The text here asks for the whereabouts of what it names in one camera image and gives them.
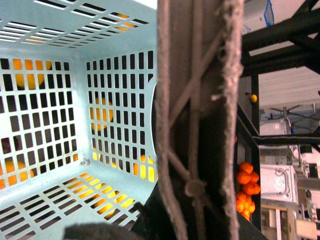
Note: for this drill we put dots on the net bag of oranges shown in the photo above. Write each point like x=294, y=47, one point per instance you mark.
x=248, y=180

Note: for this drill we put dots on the small yellow lemon on shelf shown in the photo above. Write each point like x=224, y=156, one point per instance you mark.
x=253, y=98

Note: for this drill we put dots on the felt-padded left gripper finger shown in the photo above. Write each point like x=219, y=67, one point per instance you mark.
x=98, y=231

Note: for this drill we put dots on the light blue plastic basket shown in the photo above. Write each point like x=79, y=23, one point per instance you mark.
x=119, y=112

